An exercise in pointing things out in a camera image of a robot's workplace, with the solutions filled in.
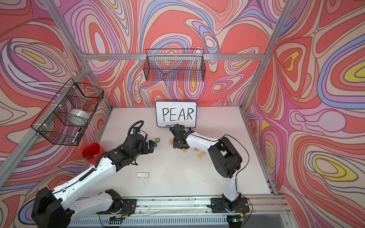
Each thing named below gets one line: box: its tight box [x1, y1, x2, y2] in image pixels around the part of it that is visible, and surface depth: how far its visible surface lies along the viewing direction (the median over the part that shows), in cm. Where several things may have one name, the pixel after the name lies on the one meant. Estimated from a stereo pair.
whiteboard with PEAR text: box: [154, 100, 198, 128], surface depth 101 cm
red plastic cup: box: [82, 142, 106, 166], surface depth 82 cm
